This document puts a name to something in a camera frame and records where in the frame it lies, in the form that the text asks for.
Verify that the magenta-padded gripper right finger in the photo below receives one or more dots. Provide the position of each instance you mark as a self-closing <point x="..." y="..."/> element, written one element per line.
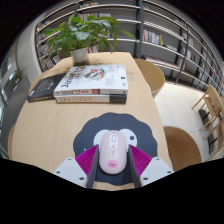
<point x="151" y="168"/>

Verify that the thick book white spine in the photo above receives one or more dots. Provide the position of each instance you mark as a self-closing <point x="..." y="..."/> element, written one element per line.
<point x="90" y="99"/>

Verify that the small potted floor plant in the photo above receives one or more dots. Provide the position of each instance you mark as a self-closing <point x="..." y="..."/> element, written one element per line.
<point x="18" y="76"/>

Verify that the group of wooden slatted chairs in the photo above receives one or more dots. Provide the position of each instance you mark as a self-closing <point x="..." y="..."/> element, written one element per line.
<point x="211" y="113"/>

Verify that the grey low counter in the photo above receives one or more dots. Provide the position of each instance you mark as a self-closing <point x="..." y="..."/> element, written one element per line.
<point x="13" y="106"/>

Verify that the tan round-back chair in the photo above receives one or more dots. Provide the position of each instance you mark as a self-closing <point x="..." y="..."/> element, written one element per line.
<point x="11" y="140"/>
<point x="181" y="148"/>
<point x="151" y="76"/>

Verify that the green potted plant white pot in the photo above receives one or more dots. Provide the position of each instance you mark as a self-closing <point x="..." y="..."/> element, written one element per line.
<point x="80" y="33"/>

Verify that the white illustrated cover book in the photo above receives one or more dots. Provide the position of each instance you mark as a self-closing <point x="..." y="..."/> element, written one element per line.
<point x="93" y="78"/>

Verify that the dark sheep-face mouse pad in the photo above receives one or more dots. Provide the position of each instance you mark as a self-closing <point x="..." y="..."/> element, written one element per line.
<point x="140" y="133"/>

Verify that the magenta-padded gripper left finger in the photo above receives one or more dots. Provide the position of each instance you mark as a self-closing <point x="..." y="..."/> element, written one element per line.
<point x="75" y="168"/>

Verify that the grey bookshelf unit with books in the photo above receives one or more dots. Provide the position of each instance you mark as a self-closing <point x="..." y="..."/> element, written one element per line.
<point x="166" y="36"/>

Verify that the pale pink computer mouse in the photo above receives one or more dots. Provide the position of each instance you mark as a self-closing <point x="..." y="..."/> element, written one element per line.
<point x="113" y="151"/>

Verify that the black hardcover book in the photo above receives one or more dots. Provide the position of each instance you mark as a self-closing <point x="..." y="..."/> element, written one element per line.
<point x="45" y="88"/>

